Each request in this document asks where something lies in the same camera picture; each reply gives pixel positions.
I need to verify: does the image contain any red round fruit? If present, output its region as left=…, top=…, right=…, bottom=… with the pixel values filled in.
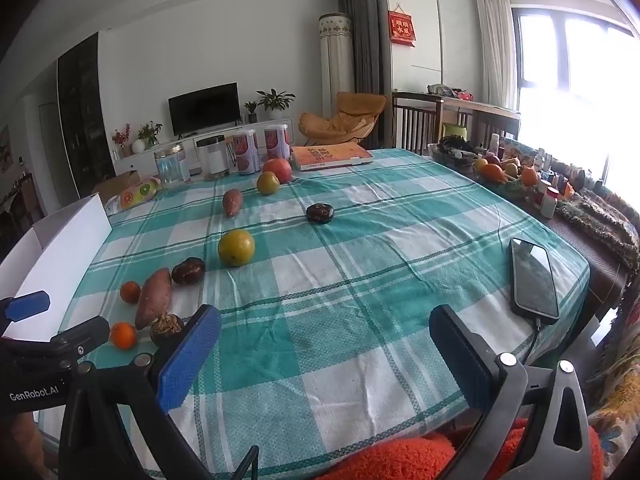
left=263, top=158, right=294, bottom=184

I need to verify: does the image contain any green checked tablecloth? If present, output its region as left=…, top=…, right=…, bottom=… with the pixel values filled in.
left=37, top=147, right=591, bottom=480

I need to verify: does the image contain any white standing air conditioner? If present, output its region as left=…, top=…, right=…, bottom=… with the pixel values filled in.
left=318, top=12, right=357, bottom=117

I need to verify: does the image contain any red flower plant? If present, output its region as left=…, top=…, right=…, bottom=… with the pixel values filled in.
left=112, top=123, right=132, bottom=158

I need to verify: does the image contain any framed wall picture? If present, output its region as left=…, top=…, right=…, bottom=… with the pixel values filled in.
left=0, top=125, right=14, bottom=174

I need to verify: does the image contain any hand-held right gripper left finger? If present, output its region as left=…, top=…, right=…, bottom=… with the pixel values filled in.
left=60, top=304, right=223, bottom=480

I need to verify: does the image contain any yellow-green apple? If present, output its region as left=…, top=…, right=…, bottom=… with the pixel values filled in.
left=256, top=171, right=281, bottom=196

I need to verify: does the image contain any black smartphone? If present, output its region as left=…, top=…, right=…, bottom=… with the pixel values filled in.
left=509, top=237, right=560, bottom=324

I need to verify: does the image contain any dark glossy passion fruit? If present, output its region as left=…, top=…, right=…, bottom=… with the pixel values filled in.
left=171, top=257, right=206, bottom=286

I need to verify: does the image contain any large sweet potato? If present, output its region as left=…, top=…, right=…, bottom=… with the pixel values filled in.
left=135, top=267, right=174, bottom=331

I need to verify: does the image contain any large green potted plant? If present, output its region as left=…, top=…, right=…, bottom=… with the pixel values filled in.
left=256, top=88, right=296, bottom=121

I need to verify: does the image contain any green plant in white pot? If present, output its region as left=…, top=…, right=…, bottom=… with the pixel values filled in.
left=137, top=121, right=164, bottom=149

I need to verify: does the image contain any white medicine bottle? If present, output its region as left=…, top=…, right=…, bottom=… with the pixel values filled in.
left=539, top=187, right=559, bottom=220

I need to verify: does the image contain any white tv cabinet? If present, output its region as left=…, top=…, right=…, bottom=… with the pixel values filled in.
left=112, top=118, right=297, bottom=177

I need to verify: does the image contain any clutter pile on desk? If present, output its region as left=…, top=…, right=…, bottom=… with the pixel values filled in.
left=426, top=82, right=476, bottom=102

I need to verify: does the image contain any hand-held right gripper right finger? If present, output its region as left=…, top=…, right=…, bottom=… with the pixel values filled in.
left=429, top=304, right=594, bottom=480

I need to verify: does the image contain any wooden desk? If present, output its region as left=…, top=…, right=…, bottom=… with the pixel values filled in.
left=437, top=94, right=522, bottom=142

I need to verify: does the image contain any clear jar with black lid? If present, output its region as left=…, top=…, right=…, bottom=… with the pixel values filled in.
left=195, top=134, right=232, bottom=181

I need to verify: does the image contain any brown knit blanket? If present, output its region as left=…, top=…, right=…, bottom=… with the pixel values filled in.
left=552, top=160, right=640, bottom=276

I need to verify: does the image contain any black television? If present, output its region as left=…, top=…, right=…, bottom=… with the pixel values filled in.
left=168, top=82, right=242, bottom=137

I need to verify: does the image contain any dark wall cabinet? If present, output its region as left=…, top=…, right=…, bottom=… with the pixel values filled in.
left=56, top=32, right=117, bottom=198

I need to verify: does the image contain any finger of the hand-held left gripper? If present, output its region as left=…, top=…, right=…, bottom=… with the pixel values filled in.
left=0, top=316, right=111, bottom=373
left=0, top=291, right=51, bottom=322

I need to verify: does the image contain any white cardboard box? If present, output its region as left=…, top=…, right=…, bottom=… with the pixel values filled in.
left=0, top=194, right=113, bottom=342

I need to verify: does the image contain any fruit-printed packet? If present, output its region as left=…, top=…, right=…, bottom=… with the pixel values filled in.
left=105, top=177, right=163, bottom=213

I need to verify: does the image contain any small sweet potato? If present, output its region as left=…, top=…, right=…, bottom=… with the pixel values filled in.
left=222, top=189, right=244, bottom=218

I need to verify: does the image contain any dark wooden slatted chair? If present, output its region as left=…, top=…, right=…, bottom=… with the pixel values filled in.
left=391, top=91, right=446, bottom=154

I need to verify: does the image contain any orange book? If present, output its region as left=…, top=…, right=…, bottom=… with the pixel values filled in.
left=290, top=142, right=374, bottom=172

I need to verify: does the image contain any glass fruit bowl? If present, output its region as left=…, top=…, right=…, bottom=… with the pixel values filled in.
left=471, top=155, right=543, bottom=198

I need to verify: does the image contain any glass jar with blue contents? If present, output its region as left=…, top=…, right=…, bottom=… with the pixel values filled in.
left=153, top=144, right=191, bottom=191

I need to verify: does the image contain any large yellow-green orange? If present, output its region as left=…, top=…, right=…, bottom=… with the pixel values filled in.
left=217, top=229, right=256, bottom=267

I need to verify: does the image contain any black basket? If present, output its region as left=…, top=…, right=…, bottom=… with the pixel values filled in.
left=431, top=135, right=482, bottom=173

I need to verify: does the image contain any orange lounge chair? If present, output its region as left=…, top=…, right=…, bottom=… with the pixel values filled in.
left=298, top=92, right=388, bottom=150

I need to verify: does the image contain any black phone cable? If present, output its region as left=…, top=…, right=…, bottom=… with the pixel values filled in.
left=520, top=317, right=547, bottom=367

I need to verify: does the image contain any row of small bottles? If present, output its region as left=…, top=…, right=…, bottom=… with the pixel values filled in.
left=532, top=147, right=588, bottom=198

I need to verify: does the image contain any red wall calendar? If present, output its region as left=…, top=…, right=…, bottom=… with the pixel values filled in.
left=387, top=6, right=417, bottom=49

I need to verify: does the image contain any dark mangosteen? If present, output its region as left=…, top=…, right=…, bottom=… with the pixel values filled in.
left=150, top=311, right=187, bottom=346

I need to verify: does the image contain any orange fluffy cloth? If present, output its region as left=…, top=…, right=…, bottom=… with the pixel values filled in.
left=315, top=416, right=607, bottom=480

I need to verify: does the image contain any brown cardboard box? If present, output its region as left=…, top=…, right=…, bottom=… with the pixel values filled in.
left=91, top=170, right=141, bottom=202

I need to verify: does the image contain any floral cloth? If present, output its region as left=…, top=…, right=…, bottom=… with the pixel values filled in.
left=584, top=285, right=640, bottom=480

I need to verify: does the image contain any grey curtain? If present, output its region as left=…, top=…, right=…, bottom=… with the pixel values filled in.
left=337, top=0, right=393, bottom=148

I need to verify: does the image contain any red printed tin can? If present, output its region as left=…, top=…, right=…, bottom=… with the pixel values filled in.
left=263, top=124, right=293, bottom=162
left=232, top=131, right=262, bottom=176

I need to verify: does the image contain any white curtain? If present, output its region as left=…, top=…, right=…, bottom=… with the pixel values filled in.
left=475, top=0, right=523, bottom=111

